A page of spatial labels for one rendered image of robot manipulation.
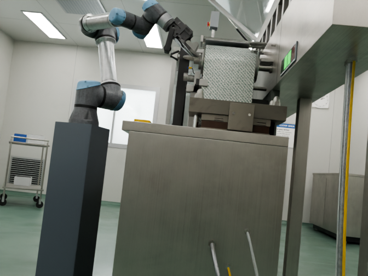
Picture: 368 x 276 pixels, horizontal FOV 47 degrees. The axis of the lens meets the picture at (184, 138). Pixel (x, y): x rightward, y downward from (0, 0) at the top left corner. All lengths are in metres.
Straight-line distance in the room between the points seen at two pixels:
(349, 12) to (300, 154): 1.03
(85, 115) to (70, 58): 5.99
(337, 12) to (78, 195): 1.39
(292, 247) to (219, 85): 0.84
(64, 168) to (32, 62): 6.28
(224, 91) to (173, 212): 0.63
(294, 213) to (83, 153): 1.05
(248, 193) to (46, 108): 6.62
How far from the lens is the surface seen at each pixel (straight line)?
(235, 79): 1.96
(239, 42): 2.33
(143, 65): 7.77
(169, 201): 1.65
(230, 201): 1.65
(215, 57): 1.98
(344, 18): 1.20
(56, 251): 2.13
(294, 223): 2.10
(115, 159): 7.60
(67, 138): 2.09
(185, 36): 2.03
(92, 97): 2.14
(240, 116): 1.71
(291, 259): 2.12
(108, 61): 2.32
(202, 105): 1.73
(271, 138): 1.68
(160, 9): 2.07
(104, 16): 2.16
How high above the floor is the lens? 0.72
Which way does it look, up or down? 5 degrees up
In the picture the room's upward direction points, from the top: 6 degrees clockwise
